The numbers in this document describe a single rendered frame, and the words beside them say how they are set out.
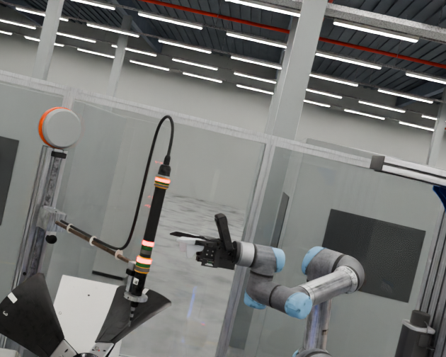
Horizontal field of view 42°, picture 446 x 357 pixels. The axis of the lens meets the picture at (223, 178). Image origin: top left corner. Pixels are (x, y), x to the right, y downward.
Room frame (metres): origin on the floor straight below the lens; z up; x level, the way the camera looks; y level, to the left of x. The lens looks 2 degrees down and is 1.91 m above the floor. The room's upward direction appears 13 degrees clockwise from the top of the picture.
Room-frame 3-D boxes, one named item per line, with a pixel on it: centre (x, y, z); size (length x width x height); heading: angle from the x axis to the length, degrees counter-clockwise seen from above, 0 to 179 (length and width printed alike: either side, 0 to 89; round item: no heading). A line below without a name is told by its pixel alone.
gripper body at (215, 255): (1.76, -0.04, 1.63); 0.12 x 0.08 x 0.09; 107
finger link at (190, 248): (1.69, 0.05, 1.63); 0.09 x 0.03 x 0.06; 129
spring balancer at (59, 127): (2.22, 0.66, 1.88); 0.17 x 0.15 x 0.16; 97
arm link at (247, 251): (1.78, -0.11, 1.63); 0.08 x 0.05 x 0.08; 17
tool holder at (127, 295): (1.70, 0.18, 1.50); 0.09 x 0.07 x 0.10; 42
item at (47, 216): (2.15, 0.59, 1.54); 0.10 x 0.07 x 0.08; 42
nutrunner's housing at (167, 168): (1.69, 0.17, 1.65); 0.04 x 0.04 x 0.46
